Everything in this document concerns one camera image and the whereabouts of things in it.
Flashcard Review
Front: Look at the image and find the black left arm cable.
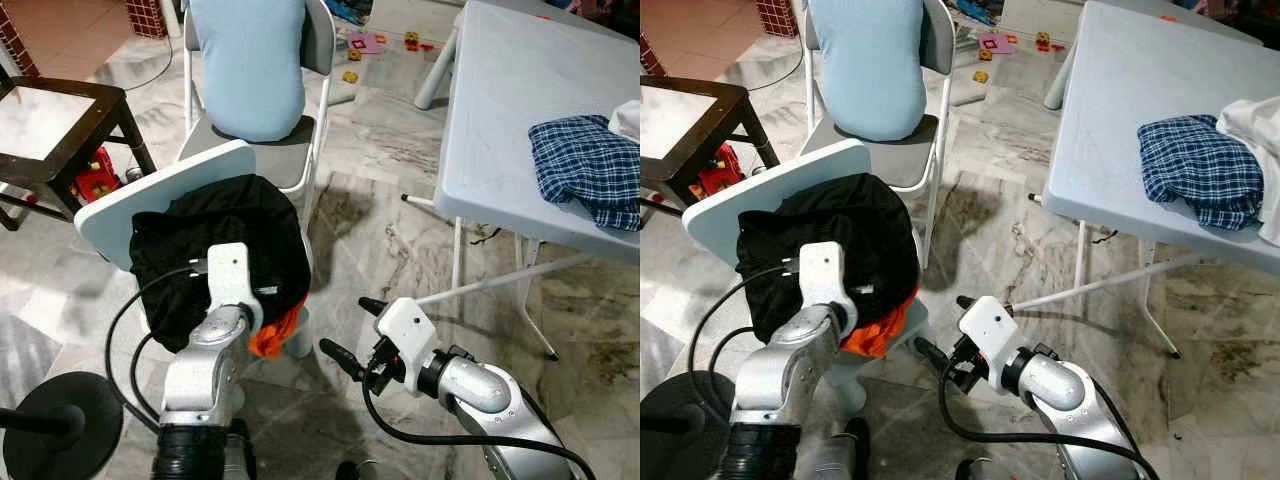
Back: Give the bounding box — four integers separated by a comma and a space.
686, 262, 804, 431
128, 330, 206, 423
104, 264, 209, 433
707, 327, 796, 421

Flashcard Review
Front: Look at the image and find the red toy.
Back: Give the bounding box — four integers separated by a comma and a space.
695, 143, 747, 199
72, 147, 124, 207

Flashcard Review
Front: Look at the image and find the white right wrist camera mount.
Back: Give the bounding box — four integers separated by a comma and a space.
957, 296, 1020, 367
374, 297, 439, 367

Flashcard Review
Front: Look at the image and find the black round stand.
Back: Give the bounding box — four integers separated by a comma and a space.
0, 372, 124, 480
640, 373, 738, 480

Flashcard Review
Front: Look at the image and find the grey folding chair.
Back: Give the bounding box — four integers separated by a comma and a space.
178, 0, 358, 233
798, 0, 988, 273

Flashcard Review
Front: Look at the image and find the blue plaid garment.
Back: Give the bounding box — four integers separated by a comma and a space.
528, 114, 641, 233
1137, 114, 1267, 232

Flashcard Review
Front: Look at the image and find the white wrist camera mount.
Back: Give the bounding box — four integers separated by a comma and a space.
205, 242, 264, 333
799, 240, 858, 311
957, 296, 1020, 367
374, 297, 439, 367

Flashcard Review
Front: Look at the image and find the orange garment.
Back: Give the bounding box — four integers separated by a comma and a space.
842, 287, 917, 359
247, 293, 307, 360

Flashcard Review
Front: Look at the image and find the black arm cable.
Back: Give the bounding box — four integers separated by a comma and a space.
937, 360, 1164, 480
360, 362, 599, 480
128, 330, 206, 423
686, 262, 804, 431
707, 327, 796, 421
104, 264, 209, 433

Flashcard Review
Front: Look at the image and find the light blue pillow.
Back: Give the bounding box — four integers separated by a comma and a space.
188, 0, 308, 143
806, 0, 927, 142

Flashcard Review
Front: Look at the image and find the white garment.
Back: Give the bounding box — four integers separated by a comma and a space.
1215, 97, 1280, 247
607, 98, 641, 141

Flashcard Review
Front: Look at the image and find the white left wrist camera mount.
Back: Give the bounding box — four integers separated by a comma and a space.
799, 240, 858, 311
205, 242, 264, 333

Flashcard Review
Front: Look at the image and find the dark brown side table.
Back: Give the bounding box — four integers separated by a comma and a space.
0, 75, 159, 231
640, 75, 783, 216

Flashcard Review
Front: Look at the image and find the light grey folding table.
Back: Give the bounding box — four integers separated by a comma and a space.
400, 0, 641, 361
1008, 0, 1280, 359

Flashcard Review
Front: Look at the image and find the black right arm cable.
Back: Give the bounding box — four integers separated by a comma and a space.
937, 360, 1164, 480
360, 362, 599, 480

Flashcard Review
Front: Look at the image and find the black garment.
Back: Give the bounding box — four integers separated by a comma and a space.
737, 172, 919, 347
130, 174, 312, 354

